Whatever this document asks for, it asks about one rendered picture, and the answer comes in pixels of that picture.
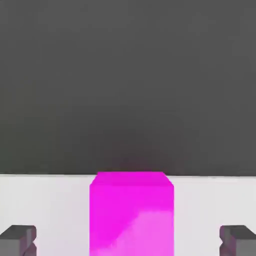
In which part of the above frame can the large magenta box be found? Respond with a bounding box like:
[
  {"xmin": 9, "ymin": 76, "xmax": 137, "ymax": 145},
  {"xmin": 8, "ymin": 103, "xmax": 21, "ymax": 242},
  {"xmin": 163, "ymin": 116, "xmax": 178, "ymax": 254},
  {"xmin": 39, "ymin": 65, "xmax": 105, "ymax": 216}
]
[{"xmin": 89, "ymin": 171, "xmax": 175, "ymax": 256}]

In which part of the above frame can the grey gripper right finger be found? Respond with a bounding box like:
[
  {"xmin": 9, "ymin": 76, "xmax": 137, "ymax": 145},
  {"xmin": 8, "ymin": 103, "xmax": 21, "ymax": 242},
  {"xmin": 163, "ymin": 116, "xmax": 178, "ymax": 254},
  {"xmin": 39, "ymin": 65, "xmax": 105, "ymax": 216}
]
[{"xmin": 219, "ymin": 224, "xmax": 256, "ymax": 256}]

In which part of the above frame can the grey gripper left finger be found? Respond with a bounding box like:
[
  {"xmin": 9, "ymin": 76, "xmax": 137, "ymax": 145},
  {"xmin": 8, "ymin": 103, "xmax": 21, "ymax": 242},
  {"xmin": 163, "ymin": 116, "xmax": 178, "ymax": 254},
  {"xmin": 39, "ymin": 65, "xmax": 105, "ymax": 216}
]
[{"xmin": 0, "ymin": 224, "xmax": 38, "ymax": 256}]

